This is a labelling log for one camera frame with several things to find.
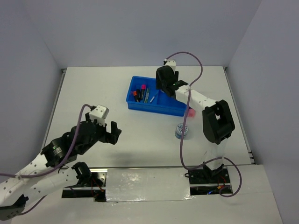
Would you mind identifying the pink cap black highlighter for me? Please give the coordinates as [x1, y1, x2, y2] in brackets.
[140, 84, 146, 102]

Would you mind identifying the blue cap black highlighter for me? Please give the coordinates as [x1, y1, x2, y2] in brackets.
[136, 89, 142, 102]

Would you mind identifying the pink glue bottle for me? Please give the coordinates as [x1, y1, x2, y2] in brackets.
[186, 108, 196, 118]

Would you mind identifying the blue jar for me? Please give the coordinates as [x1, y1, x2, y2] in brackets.
[175, 123, 189, 139]

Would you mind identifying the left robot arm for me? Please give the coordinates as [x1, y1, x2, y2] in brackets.
[0, 114, 121, 221]

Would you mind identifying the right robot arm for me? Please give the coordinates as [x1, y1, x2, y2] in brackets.
[156, 60, 235, 182]

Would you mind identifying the blue compartment tray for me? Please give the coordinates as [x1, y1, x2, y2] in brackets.
[126, 76, 186, 117]

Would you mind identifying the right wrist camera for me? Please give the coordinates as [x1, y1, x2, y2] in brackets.
[164, 59, 176, 72]

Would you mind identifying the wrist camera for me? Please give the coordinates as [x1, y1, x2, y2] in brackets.
[89, 105, 109, 126]
[164, 59, 176, 72]

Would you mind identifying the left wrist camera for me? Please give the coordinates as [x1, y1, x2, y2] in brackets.
[89, 105, 109, 126]

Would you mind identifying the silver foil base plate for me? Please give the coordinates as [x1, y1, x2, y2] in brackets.
[106, 168, 192, 202]

